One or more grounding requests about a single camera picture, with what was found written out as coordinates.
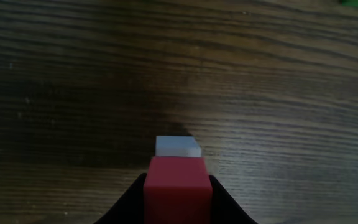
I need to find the red cube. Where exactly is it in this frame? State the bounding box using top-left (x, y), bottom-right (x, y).
top-left (143, 156), bottom-right (213, 224)

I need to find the white cube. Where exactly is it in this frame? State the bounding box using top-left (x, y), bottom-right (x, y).
top-left (155, 135), bottom-right (202, 158)

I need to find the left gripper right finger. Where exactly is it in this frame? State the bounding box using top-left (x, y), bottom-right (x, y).
top-left (209, 174), bottom-right (259, 224)

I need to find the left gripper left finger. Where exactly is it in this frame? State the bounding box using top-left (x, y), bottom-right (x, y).
top-left (93, 172), bottom-right (147, 224)

